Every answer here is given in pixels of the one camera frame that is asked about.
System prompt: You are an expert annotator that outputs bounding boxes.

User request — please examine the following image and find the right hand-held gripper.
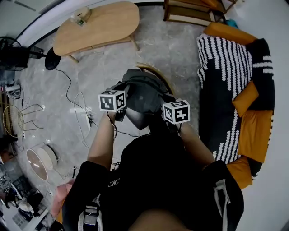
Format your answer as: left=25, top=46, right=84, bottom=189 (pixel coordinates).
left=161, top=99, right=191, bottom=125

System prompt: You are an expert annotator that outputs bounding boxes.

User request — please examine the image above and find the black round stand base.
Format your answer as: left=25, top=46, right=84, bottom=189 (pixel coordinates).
left=44, top=47, right=62, bottom=71

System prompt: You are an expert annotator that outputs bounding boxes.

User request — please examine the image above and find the person's black clothing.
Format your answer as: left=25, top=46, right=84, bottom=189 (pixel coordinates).
left=61, top=126, right=245, bottom=231

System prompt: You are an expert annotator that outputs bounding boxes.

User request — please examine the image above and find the teal cloth item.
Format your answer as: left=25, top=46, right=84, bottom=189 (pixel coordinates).
left=225, top=18, right=239, bottom=29

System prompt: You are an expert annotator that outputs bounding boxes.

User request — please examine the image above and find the person's right forearm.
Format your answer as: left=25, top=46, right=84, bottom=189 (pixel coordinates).
left=178, top=123, right=216, bottom=170

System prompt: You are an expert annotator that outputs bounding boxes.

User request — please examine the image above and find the black floor cable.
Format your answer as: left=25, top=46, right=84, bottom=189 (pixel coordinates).
left=54, top=67, right=140, bottom=138

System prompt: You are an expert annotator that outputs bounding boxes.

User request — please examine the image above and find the black white striped pillow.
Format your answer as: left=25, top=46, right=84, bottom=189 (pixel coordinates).
left=245, top=37, right=275, bottom=111

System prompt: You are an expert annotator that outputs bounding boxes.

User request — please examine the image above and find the white floor cable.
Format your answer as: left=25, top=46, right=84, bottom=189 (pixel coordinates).
left=72, top=91, right=92, bottom=150

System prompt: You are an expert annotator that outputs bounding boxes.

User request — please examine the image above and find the white power strip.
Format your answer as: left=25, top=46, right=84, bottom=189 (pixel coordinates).
left=85, top=110, right=93, bottom=128

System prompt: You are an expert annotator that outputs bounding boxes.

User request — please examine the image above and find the beige tissue holder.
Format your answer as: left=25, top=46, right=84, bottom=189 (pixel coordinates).
left=71, top=6, right=92, bottom=27

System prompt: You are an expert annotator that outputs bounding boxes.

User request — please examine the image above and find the black white striped blanket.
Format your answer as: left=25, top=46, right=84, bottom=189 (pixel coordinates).
left=196, top=33, right=253, bottom=165

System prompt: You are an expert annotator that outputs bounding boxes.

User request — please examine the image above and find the orange sofa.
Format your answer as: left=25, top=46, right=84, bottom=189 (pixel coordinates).
left=203, top=22, right=275, bottom=190

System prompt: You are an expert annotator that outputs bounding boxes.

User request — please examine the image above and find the round wooden chair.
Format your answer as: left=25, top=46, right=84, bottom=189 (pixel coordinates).
left=135, top=62, right=175, bottom=96

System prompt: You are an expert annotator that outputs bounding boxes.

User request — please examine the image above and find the person's left forearm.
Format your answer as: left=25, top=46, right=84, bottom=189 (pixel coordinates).
left=87, top=112, right=118, bottom=170

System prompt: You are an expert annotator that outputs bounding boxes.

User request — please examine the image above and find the gold wire side table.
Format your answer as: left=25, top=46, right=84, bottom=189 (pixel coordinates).
left=2, top=103, right=45, bottom=139

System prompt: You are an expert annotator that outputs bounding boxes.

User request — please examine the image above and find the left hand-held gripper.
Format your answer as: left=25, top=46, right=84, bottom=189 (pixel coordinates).
left=98, top=89, right=127, bottom=123

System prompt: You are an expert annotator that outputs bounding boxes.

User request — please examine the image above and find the orange cushion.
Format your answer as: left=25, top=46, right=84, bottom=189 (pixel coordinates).
left=232, top=81, right=260, bottom=118

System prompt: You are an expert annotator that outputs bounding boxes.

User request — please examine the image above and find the light wooden coffee table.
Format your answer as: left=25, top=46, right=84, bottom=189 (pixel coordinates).
left=52, top=1, right=140, bottom=64

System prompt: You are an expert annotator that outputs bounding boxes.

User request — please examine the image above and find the black fabric bag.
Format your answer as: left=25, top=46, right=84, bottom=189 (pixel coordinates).
left=107, top=69, right=179, bottom=131

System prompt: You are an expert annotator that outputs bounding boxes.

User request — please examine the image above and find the dark wooden shelf rack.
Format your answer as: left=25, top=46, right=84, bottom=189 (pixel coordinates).
left=163, top=0, right=239, bottom=27

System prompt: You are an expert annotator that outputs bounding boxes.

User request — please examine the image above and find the black equipment box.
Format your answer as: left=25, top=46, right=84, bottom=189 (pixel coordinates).
left=0, top=37, right=44, bottom=71

